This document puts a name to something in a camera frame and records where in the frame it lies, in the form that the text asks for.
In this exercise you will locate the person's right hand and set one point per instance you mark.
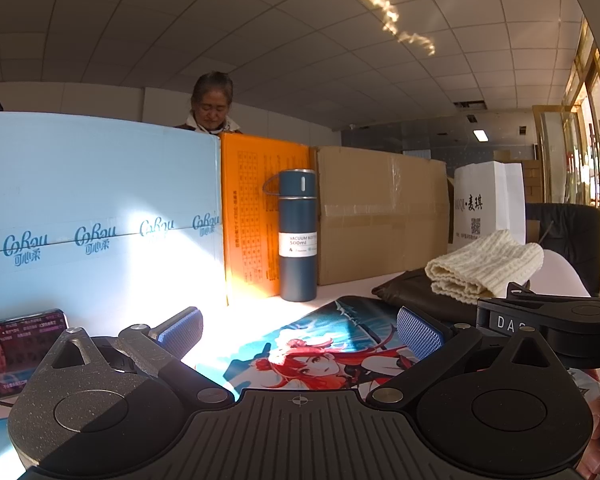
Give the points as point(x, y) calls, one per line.
point(597, 435)

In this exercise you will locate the brown cardboard box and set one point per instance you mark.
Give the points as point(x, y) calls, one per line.
point(380, 210)

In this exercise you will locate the large light blue carton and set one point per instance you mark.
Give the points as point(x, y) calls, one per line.
point(80, 175)

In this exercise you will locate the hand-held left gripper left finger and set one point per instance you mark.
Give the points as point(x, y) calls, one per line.
point(180, 332)

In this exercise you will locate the gold framed glass door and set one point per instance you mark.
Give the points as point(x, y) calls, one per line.
point(580, 135)

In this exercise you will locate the stack of small cardboard boxes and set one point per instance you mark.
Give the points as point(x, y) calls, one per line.
point(532, 180)

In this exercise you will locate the printed cartoon mat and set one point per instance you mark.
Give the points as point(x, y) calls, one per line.
point(330, 330)

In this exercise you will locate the ceiling vent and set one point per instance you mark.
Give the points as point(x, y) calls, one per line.
point(470, 105)

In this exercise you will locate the orange printed carton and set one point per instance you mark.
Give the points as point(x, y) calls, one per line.
point(250, 210)

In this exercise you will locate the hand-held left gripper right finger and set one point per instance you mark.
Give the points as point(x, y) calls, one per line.
point(420, 332)

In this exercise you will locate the black smartphone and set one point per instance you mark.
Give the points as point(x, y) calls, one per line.
point(15, 350)

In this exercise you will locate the black office chair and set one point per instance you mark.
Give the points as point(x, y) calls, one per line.
point(570, 240)

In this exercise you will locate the ceiling light panel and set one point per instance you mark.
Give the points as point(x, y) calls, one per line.
point(480, 135)

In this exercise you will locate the blue vacuum bottle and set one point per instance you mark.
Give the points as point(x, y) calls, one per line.
point(297, 200)

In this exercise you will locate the white paper bag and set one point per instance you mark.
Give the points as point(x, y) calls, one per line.
point(485, 185)

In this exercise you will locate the cream knit sweater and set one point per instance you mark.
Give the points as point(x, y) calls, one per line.
point(480, 265)

